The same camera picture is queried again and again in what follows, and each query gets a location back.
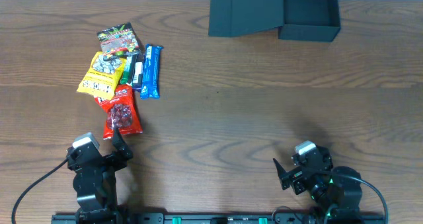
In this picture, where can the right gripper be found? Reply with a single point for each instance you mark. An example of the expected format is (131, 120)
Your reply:
(294, 176)

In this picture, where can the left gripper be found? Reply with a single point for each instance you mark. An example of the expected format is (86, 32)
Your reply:
(108, 160)

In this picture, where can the blue Oreo cookie pack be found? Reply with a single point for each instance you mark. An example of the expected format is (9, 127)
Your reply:
(149, 84)

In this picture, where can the green snack bar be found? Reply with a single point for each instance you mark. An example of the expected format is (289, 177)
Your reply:
(129, 69)

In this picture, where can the Haribo gummy candy bag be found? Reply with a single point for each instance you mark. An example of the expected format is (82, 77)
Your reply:
(118, 41)

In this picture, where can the dark green box with lid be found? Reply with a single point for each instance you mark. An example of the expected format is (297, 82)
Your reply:
(305, 20)

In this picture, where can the dark blue snack bar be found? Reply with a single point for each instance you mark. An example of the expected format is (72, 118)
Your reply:
(138, 72)

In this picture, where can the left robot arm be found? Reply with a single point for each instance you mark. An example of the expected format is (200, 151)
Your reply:
(95, 178)

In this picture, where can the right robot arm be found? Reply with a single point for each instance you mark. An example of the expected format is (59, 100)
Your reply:
(336, 191)

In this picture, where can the red candy bag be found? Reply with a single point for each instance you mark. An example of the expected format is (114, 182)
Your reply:
(121, 112)

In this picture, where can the yellow snack bag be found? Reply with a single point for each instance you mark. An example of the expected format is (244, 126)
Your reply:
(103, 76)

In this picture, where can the black mounting rail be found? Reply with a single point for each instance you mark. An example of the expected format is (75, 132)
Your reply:
(159, 218)

